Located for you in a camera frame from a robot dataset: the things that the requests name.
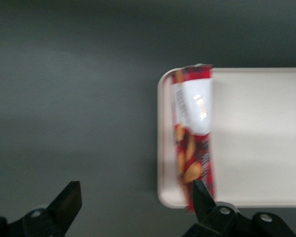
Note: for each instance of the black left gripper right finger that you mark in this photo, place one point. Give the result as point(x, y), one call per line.
point(212, 217)

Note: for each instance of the red cookie box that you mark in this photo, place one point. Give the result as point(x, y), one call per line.
point(195, 148)

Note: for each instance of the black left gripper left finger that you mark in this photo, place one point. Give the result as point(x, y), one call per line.
point(59, 209)

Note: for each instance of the beige plastic tray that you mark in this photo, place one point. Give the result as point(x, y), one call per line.
point(256, 148)

